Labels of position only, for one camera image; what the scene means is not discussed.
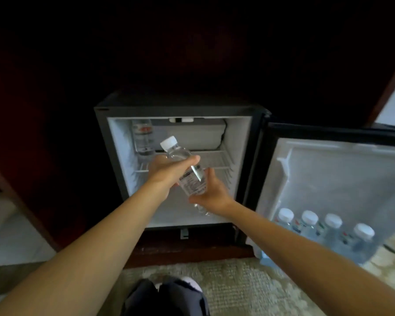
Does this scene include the person's right hand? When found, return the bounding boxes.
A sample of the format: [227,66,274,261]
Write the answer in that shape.
[188,168,235,216]

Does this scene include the person's left hand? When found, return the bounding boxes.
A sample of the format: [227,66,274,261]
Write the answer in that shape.
[147,155,201,200]

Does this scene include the clear white-capped water bottle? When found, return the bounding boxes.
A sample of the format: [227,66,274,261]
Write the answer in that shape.
[274,208,295,235]
[160,135,211,216]
[315,213,343,258]
[340,223,376,264]
[292,210,319,244]

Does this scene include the person's left forearm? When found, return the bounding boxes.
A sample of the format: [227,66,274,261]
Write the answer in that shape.
[0,180,171,316]

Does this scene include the person's right forearm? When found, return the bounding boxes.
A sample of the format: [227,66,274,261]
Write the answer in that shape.
[217,199,395,316]

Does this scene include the white freezer compartment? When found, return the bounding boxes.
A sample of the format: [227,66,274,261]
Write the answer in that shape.
[151,118,227,151]

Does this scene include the red-labelled clear water bottle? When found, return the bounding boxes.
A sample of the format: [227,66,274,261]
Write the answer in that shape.
[132,120,156,157]

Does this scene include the black mini fridge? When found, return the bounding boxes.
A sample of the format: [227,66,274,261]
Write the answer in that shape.
[94,91,272,248]

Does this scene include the person's white shoe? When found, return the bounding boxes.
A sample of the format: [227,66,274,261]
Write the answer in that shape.
[154,276,202,294]

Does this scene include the mini fridge door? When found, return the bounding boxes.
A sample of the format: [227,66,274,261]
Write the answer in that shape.
[246,122,395,271]

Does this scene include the person's dark trouser legs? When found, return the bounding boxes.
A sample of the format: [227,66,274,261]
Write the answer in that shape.
[122,276,211,316]

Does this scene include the dark wooden cabinet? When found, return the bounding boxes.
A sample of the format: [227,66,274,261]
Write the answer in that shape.
[0,0,395,268]

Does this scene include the white wire fridge shelf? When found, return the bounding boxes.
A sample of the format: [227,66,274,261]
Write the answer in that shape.
[132,149,236,174]

